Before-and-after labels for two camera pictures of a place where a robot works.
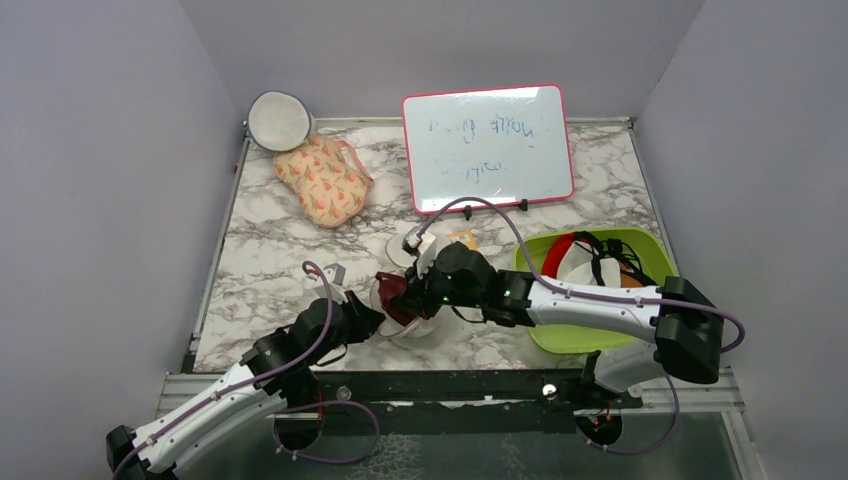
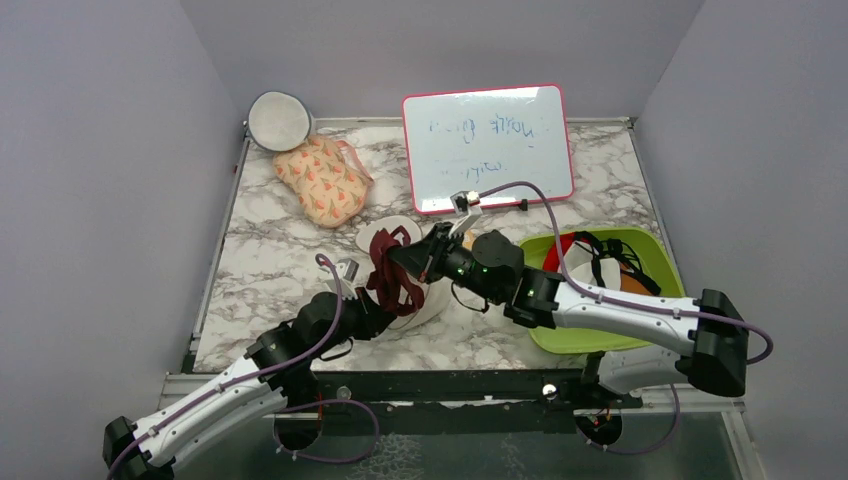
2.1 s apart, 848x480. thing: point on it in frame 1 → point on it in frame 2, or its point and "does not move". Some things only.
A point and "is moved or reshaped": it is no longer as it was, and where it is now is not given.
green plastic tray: x=643 y=248 does not move
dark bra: x=389 y=286 is moved or reshaped
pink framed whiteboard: x=510 y=145 does not move
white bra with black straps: x=588 y=260 does not move
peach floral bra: x=327 y=179 does not move
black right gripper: x=416 y=289 → x=424 y=257
